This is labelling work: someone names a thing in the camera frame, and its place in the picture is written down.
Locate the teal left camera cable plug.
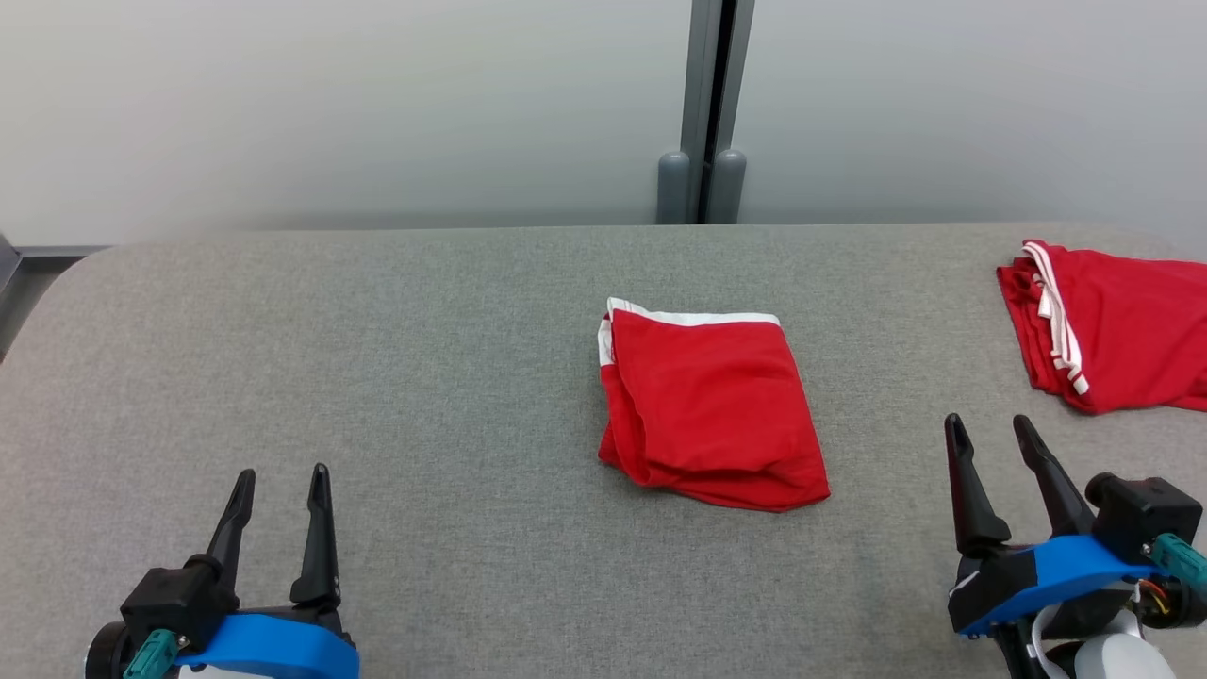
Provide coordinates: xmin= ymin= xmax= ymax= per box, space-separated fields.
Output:
xmin=123 ymin=629 xmax=183 ymax=679

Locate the teal right camera cable plug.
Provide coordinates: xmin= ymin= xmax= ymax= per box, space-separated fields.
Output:
xmin=1144 ymin=533 xmax=1207 ymax=593

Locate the grey partition post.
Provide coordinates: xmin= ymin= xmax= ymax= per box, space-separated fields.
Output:
xmin=656 ymin=0 xmax=756 ymax=226

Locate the teal camera cable plug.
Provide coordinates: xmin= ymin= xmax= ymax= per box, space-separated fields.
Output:
xmin=1144 ymin=533 xmax=1207 ymax=593
xmin=123 ymin=629 xmax=183 ymax=679

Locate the grey wall baseboard strip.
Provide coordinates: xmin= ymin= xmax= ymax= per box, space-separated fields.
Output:
xmin=0 ymin=234 xmax=112 ymax=361

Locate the red basketball jersey white trim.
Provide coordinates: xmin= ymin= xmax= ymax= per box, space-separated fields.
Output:
xmin=997 ymin=240 xmax=1207 ymax=416

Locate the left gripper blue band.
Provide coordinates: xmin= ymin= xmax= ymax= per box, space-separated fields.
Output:
xmin=177 ymin=463 xmax=362 ymax=679

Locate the red shorts white side stripe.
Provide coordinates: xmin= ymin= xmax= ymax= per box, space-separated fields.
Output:
xmin=597 ymin=297 xmax=832 ymax=514

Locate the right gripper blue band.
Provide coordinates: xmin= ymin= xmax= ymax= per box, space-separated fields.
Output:
xmin=945 ymin=413 xmax=1161 ymax=638

